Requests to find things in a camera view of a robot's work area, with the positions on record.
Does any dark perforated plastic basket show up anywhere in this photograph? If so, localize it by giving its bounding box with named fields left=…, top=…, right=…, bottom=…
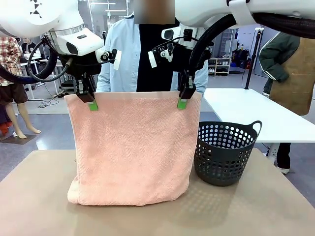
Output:
left=193, top=120, right=263, bottom=186

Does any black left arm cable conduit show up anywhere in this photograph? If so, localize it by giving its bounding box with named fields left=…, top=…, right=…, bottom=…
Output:
left=0, top=35, right=72, bottom=85

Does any white side table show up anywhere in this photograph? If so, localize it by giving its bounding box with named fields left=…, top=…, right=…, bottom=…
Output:
left=200, top=88, right=315, bottom=163

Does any black light stand pole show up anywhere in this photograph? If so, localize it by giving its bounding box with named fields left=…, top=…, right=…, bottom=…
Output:
left=245, top=27, right=265, bottom=90

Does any pile of black bags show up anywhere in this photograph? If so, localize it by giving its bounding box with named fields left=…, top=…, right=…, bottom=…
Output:
left=232, top=48, right=252, bottom=70

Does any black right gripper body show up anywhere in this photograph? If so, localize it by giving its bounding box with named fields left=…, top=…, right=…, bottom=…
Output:
left=173, top=46, right=193, bottom=74

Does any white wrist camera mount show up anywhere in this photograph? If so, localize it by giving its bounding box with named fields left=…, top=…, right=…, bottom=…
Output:
left=148, top=43, right=174, bottom=69
left=95, top=48, right=122, bottom=70

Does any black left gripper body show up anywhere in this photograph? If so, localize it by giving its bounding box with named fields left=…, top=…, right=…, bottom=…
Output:
left=58, top=52, right=102, bottom=84

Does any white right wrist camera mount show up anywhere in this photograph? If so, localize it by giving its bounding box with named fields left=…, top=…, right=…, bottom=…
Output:
left=148, top=43, right=174, bottom=69

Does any seated person in varsity jacket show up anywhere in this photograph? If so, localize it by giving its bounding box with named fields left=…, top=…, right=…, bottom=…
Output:
left=21, top=37, right=38, bottom=59

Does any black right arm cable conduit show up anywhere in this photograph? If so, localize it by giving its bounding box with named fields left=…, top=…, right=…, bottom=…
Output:
left=190, top=11, right=315, bottom=72

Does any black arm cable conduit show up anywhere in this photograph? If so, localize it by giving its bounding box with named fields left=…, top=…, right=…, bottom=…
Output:
left=0, top=35, right=72, bottom=85
left=190, top=11, right=315, bottom=72

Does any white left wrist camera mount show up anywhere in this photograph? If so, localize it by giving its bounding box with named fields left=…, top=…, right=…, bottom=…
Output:
left=95, top=48, right=122, bottom=70

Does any dark mannequin base plate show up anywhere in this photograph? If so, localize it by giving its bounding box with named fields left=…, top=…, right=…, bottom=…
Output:
left=0, top=133, right=38, bottom=146

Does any person in light-blue shirt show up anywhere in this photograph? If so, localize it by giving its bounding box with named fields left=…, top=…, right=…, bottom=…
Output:
left=95, top=0, right=209, bottom=96

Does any wooden shoe shelf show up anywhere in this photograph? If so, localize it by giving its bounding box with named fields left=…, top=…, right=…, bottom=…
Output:
left=208, top=57, right=232, bottom=77

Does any person in brown apron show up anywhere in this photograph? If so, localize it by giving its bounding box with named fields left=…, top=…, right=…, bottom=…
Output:
left=258, top=31, right=315, bottom=176

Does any pink terry towel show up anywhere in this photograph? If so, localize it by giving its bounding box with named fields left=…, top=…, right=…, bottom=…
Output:
left=63, top=91, right=203, bottom=206

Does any mannequin in plaid shirt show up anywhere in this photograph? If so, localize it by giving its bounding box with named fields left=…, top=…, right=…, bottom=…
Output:
left=0, top=36, right=42, bottom=140

